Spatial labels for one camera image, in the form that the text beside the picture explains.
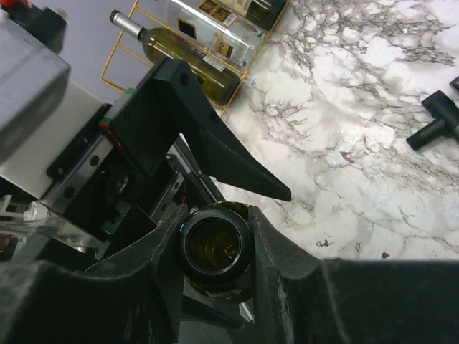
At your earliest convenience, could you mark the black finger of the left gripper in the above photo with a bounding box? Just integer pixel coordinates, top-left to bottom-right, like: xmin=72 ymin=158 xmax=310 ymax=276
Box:
xmin=181 ymin=280 xmax=244 ymax=328

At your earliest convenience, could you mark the clear square glass bottle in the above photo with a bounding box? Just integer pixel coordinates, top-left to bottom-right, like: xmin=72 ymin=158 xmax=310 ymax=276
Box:
xmin=159 ymin=0 xmax=265 ymax=70

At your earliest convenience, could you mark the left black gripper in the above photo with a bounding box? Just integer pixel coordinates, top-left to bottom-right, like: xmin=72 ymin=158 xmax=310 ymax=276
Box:
xmin=42 ymin=58 xmax=291 ymax=258

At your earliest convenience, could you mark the gold wire wine rack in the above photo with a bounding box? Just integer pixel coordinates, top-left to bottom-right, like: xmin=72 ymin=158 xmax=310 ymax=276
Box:
xmin=100 ymin=1 xmax=288 ymax=117

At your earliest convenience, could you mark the dark metal lever corkscrew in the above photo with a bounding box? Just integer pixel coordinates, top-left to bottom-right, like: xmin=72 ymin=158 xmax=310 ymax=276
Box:
xmin=450 ymin=77 xmax=459 ymax=92

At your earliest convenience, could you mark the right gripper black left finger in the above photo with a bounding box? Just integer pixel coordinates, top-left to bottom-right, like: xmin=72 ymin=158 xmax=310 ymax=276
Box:
xmin=1 ymin=204 xmax=188 ymax=343

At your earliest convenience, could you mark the green wine bottle white label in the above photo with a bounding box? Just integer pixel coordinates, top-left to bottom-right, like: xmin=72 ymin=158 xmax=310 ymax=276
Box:
xmin=198 ymin=0 xmax=287 ymax=31

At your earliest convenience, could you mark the black T-handle corkscrew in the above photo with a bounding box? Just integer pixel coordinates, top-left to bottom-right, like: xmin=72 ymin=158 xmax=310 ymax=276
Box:
xmin=406 ymin=90 xmax=459 ymax=151

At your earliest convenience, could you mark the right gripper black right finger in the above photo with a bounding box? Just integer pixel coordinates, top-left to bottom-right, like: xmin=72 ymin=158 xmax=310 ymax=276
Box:
xmin=249 ymin=206 xmax=458 ymax=343

